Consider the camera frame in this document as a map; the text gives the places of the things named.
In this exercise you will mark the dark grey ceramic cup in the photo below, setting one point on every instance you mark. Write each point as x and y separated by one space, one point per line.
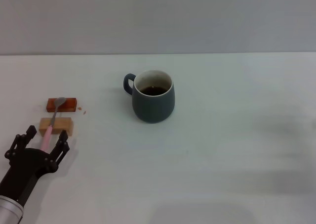
153 107

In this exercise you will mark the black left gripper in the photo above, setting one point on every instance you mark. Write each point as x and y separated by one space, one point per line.
27 164

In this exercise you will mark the light wooden block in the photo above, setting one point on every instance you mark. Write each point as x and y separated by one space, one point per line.
64 126

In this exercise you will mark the red-brown wooden block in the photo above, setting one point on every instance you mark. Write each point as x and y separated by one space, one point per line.
70 104

